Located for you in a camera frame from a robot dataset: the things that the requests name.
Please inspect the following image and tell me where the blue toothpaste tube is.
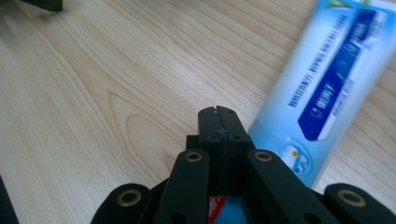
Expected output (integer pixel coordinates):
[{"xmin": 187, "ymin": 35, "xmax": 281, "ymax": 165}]
[{"xmin": 207, "ymin": 0, "xmax": 396, "ymax": 224}]

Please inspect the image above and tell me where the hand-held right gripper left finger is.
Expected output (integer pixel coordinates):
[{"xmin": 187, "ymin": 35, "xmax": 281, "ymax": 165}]
[{"xmin": 186, "ymin": 105, "xmax": 225, "ymax": 195}]

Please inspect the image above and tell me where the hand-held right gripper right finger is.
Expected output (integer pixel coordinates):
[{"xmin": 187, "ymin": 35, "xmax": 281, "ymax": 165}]
[{"xmin": 216, "ymin": 105, "xmax": 256, "ymax": 197}]

